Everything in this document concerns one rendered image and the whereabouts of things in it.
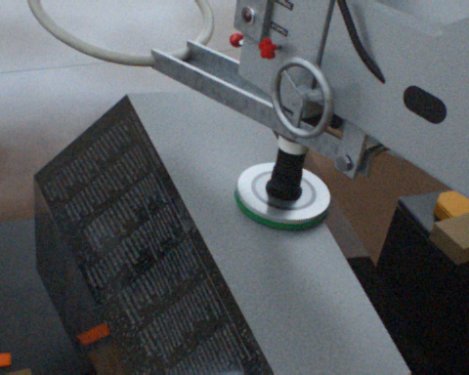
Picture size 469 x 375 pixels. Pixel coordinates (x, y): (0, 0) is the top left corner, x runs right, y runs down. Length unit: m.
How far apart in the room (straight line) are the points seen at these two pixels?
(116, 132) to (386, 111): 0.88
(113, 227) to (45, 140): 1.65
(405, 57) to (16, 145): 2.35
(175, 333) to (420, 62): 0.70
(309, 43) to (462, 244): 0.67
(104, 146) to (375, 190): 1.68
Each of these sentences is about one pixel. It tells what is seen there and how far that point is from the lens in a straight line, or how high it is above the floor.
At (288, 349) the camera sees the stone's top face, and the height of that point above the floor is 0.86.
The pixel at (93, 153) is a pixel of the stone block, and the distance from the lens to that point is 1.97.
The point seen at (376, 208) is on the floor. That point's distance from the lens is 3.25.
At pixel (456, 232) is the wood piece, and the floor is 0.83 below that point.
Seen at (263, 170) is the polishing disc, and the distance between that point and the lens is 1.72.
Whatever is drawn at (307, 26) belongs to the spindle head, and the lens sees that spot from 1.35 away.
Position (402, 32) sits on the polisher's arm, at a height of 1.40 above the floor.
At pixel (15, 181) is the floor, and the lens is 3.13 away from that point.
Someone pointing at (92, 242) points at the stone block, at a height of 0.68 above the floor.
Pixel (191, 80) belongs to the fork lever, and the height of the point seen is 1.04.
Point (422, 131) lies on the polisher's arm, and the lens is 1.24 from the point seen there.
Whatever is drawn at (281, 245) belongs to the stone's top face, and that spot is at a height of 0.86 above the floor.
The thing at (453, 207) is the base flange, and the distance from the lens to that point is 1.98.
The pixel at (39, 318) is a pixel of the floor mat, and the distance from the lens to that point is 2.54.
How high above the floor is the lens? 1.86
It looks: 36 degrees down
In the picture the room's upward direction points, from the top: 10 degrees clockwise
